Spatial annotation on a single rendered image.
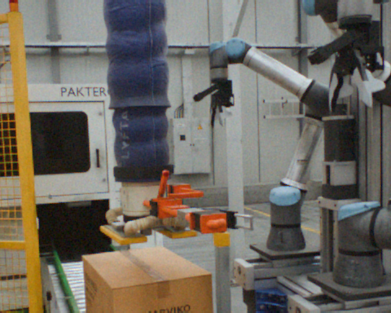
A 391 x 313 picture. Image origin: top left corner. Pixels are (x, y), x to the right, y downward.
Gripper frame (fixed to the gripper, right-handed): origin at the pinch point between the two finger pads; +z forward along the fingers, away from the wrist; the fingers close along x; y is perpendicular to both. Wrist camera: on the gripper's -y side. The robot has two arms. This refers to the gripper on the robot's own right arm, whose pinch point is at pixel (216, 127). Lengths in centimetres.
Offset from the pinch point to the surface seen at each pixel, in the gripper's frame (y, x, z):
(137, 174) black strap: -38.2, -25.2, 16.6
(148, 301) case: -36, -24, 64
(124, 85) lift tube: -41.1, -24.0, -15.2
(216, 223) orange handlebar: -26, -80, 27
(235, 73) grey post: 106, 268, -60
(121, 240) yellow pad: -46, -33, 38
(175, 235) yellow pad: -26, -31, 39
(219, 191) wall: 267, 847, 118
